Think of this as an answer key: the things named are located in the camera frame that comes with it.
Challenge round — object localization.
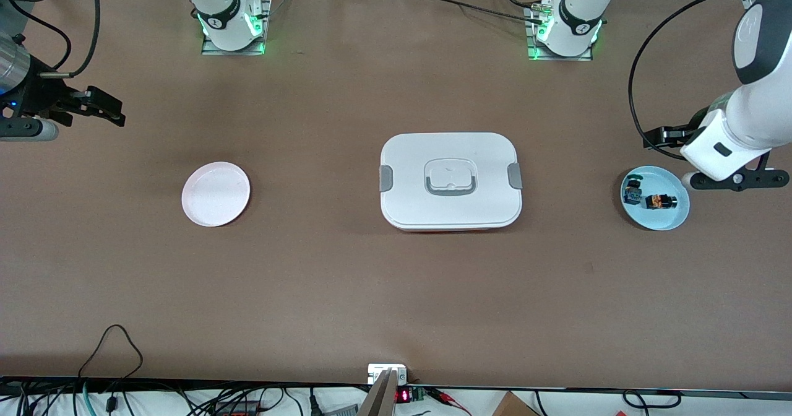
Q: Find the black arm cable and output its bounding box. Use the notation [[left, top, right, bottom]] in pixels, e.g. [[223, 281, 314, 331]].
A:
[[9, 0, 101, 79], [629, 0, 792, 160]]

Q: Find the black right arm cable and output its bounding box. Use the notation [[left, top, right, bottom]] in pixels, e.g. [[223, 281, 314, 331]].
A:
[[9, 0, 101, 79]]

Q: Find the pale pink round plate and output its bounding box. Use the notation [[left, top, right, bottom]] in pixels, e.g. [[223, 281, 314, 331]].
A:
[[181, 162, 251, 228]]

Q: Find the aluminium profile post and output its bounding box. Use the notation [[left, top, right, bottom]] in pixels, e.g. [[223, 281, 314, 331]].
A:
[[357, 369, 400, 416]]

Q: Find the black cable oval loop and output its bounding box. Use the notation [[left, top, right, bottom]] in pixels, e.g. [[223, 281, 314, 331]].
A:
[[622, 389, 682, 412]]

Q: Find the black cable on table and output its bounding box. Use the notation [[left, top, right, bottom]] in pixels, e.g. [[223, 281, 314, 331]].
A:
[[427, 0, 545, 24]]

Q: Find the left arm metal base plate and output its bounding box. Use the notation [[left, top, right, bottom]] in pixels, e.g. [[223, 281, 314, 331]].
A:
[[525, 4, 593, 62]]

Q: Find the light blue round plate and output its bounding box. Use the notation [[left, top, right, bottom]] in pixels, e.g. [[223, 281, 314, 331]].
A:
[[620, 165, 691, 232]]

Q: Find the white metal bracket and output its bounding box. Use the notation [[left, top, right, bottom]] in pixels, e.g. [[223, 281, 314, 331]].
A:
[[367, 363, 410, 386]]

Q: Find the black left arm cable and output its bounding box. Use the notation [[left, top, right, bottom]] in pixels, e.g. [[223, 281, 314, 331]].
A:
[[629, 0, 792, 160]]

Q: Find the thin black looped cable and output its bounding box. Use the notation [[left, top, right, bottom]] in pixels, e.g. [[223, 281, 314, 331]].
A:
[[77, 324, 145, 383]]

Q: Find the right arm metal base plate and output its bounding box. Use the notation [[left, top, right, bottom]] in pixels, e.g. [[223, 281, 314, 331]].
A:
[[200, 0, 272, 56]]

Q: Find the brown cardboard piece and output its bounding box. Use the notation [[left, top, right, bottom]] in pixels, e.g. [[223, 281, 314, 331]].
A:
[[491, 391, 540, 416]]

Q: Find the red clip lead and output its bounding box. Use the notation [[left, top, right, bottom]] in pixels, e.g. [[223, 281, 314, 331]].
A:
[[426, 387, 473, 416]]

